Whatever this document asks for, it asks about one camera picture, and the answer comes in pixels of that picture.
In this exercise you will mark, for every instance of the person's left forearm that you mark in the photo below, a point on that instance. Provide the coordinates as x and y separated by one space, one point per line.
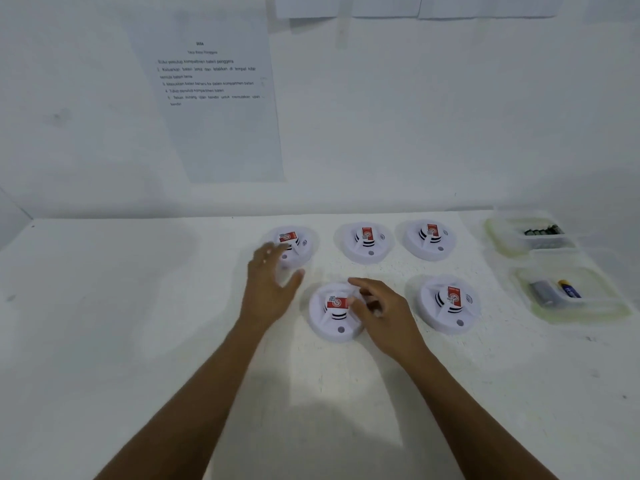
190 409

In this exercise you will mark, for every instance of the person's right forearm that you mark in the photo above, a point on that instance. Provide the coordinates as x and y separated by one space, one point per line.
470 424

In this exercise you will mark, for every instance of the person's right hand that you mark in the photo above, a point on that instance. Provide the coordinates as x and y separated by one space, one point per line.
395 324

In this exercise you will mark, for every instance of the white smoke detector red label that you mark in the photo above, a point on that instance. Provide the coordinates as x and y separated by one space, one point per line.
450 305
367 243
332 320
297 239
429 239

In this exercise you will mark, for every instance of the person's left hand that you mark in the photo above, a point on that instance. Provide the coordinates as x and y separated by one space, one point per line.
265 294

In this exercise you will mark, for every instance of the blue yellow cylindrical battery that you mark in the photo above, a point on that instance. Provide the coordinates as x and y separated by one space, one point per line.
570 289

